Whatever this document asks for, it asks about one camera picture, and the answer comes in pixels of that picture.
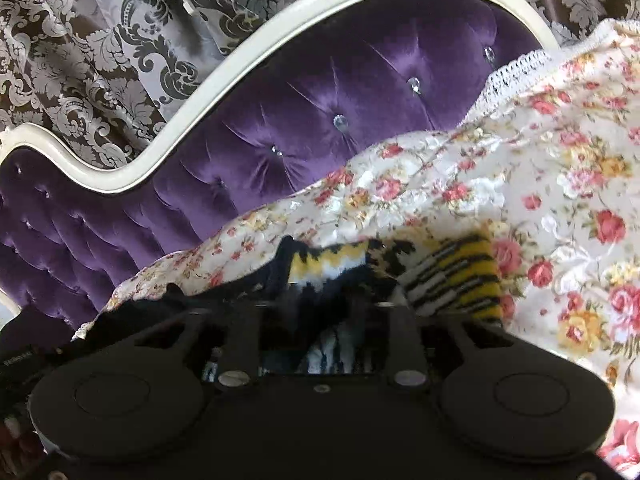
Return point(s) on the floral printed blanket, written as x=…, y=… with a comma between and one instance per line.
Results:
x=525, y=185

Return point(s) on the brown damask curtain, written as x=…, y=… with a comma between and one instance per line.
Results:
x=90, y=40

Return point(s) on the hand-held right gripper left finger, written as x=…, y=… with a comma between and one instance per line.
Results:
x=240, y=340

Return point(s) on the yellow navy patterned knit sweater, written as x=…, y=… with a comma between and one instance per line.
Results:
x=450, y=275

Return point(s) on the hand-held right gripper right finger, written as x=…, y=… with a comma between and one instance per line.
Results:
x=407, y=340

